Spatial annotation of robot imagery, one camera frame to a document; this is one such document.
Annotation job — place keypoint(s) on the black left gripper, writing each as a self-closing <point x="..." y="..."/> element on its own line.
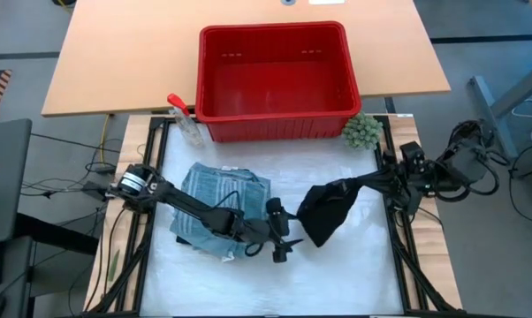
<point x="266" y="229"/>

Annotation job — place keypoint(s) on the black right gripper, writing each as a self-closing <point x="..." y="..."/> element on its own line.
<point x="416" y="179"/>

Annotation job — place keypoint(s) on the black garment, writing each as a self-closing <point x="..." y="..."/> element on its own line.
<point x="328" y="212"/>

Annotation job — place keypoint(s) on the blue striped shirt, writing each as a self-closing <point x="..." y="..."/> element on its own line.
<point x="204" y="181"/>

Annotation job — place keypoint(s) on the light blue jeans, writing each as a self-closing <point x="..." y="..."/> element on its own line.
<point x="186" y="232"/>

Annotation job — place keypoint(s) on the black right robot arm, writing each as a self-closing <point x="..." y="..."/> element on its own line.
<point x="465" y="163"/>

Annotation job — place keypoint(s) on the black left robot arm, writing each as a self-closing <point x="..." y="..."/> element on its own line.
<point x="191" y="207"/>

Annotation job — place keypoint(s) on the red plastic laundry bin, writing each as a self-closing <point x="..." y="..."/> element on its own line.
<point x="275" y="128"/>

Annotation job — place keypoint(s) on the green artificial plant in pot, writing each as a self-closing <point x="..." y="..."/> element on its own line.
<point x="362" y="131"/>

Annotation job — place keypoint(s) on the white paper tag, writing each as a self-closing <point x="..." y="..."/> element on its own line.
<point x="228" y="256"/>

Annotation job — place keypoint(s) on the light wooden desk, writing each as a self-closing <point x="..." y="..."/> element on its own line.
<point x="381" y="53"/>

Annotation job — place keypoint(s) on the grey metal table leg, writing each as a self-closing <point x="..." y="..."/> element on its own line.
<point x="487" y="97"/>

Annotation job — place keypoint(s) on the black round floor object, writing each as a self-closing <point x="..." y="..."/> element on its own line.
<point x="529" y="170"/>

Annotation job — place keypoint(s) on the clear spray bottle red trigger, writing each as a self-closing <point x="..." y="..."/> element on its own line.
<point x="188" y="126"/>

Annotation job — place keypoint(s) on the green strip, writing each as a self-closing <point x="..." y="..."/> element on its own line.
<point x="114" y="267"/>

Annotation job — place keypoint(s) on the white label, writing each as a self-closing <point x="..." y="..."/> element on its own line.
<point x="325" y="2"/>

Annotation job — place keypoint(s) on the grey side desk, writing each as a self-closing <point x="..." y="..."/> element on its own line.
<point x="5" y="185"/>

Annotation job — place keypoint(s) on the black aluminium table frame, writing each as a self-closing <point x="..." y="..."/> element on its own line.
<point x="138" y="282"/>

